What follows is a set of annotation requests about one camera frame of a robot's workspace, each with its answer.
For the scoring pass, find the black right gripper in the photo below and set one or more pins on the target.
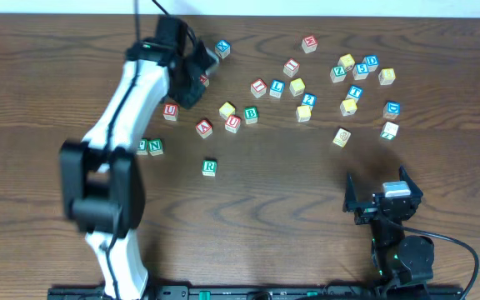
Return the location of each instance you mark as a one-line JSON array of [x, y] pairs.
[[380, 207]]

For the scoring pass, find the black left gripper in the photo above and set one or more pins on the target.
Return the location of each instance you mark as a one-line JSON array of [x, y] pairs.
[[194, 87]]

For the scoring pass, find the green B block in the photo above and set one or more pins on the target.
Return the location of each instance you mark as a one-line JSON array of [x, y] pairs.
[[250, 115]]

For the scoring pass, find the green R block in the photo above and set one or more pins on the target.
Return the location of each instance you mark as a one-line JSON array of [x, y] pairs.
[[209, 168]]

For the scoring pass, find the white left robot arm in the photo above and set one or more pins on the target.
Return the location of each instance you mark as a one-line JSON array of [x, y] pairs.
[[102, 188]]

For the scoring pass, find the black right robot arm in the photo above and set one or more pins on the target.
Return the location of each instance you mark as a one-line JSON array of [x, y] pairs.
[[402, 260]]

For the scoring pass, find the red E block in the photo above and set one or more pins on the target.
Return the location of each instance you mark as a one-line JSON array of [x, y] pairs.
[[204, 80]]

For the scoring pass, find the red U block left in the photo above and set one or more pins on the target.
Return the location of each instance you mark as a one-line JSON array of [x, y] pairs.
[[170, 112]]

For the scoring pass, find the red u block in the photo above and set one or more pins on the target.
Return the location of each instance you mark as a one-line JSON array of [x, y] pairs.
[[170, 112], [233, 123]]

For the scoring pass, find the red A block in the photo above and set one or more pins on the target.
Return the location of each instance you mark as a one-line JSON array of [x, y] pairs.
[[204, 128]]

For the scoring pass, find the yellow block near U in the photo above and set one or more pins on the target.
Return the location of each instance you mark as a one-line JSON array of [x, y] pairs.
[[226, 110]]

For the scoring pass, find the blue X block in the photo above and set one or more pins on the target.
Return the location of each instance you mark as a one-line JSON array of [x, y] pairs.
[[222, 49]]

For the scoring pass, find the red U block centre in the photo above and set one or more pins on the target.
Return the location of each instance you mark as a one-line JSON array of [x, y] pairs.
[[233, 123]]

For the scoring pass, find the green 7 block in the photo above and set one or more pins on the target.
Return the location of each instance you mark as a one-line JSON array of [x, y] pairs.
[[389, 130]]

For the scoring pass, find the green N block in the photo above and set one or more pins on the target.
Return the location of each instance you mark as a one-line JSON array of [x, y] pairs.
[[155, 147]]

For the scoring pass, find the red I block beside L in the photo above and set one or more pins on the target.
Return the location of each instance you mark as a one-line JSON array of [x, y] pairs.
[[258, 88]]

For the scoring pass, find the yellow snail picture block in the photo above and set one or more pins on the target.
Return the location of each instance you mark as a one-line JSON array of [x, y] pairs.
[[341, 138]]

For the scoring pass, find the green J block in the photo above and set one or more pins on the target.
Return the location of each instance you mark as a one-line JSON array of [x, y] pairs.
[[142, 148]]

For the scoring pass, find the blue D block right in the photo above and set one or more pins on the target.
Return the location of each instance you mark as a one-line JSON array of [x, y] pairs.
[[391, 110]]

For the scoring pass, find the blue d block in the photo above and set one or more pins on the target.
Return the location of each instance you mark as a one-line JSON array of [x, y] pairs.
[[372, 63], [391, 110]]

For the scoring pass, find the blue L block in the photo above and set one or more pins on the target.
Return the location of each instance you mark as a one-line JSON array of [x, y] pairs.
[[277, 88]]

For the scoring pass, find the yellow K block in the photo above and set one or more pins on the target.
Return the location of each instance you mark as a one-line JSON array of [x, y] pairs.
[[348, 107]]

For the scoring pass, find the red I block upper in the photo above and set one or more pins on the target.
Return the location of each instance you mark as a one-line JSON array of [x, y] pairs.
[[291, 67]]

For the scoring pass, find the blue T block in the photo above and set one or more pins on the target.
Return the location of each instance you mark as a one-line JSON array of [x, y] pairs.
[[355, 93]]

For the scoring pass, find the yellow block beside L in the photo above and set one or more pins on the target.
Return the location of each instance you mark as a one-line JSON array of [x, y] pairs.
[[297, 87]]

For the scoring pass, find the yellow S block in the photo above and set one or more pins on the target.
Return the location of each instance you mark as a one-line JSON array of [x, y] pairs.
[[303, 113]]

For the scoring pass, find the yellow 8 block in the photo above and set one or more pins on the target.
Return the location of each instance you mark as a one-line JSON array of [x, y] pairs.
[[386, 76]]

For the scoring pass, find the blue 2 block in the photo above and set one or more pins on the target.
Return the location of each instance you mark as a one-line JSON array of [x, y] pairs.
[[309, 100]]

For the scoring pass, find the blue 5 block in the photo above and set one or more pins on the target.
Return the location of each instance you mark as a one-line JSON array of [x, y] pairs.
[[360, 71]]

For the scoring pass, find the red block far top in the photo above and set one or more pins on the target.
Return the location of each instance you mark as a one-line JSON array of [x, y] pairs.
[[309, 44]]

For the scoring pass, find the green Z block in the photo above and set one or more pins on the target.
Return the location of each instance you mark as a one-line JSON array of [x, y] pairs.
[[338, 74]]

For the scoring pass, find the blue D block upper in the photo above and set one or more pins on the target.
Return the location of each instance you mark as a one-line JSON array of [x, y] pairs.
[[372, 63]]

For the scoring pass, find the yellow ball picture block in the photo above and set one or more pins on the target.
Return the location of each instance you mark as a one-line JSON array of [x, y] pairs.
[[347, 62]]

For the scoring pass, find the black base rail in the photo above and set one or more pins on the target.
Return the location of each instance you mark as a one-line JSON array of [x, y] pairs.
[[178, 292]]

